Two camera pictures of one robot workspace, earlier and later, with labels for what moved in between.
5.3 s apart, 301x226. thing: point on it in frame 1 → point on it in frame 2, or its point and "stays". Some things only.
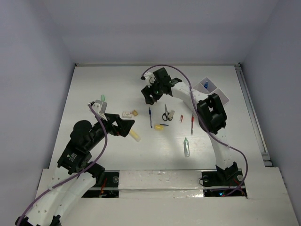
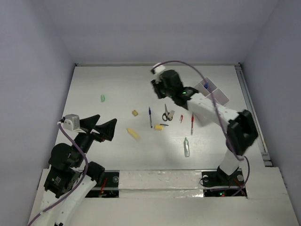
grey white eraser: (171, 114) stays
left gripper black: (123, 127) → (106, 129)
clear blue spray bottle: (206, 84) stays
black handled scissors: (165, 115) stays
